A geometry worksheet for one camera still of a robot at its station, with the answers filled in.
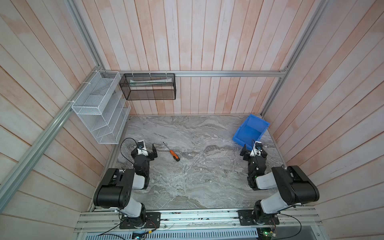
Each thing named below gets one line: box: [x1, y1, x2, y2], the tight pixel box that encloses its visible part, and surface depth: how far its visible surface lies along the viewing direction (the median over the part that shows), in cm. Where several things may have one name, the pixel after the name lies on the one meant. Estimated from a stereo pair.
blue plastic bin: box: [232, 114, 271, 150], surface depth 109 cm
